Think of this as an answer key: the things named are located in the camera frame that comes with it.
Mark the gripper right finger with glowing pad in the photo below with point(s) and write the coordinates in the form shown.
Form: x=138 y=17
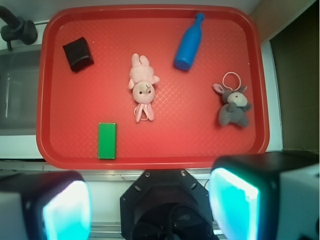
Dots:
x=267 y=196

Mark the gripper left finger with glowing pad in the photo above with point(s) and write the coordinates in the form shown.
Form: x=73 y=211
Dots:
x=45 y=206

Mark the blue plastic bottle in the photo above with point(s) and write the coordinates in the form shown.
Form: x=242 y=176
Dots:
x=189 y=45

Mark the green rectangular block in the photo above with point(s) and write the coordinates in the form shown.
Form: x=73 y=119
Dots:
x=107 y=141

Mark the steel sink basin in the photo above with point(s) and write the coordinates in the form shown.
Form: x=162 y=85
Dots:
x=19 y=77

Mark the red plastic tray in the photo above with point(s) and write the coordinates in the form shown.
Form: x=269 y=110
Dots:
x=185 y=132

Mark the black cube block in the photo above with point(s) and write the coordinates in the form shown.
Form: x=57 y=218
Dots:
x=78 y=54

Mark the pink plush bunny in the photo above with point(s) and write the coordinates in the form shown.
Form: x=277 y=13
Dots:
x=142 y=79

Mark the grey plush bunny keychain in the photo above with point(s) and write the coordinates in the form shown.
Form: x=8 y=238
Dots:
x=235 y=103

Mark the black octagonal mount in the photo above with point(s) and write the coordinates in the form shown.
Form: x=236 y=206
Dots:
x=166 y=205

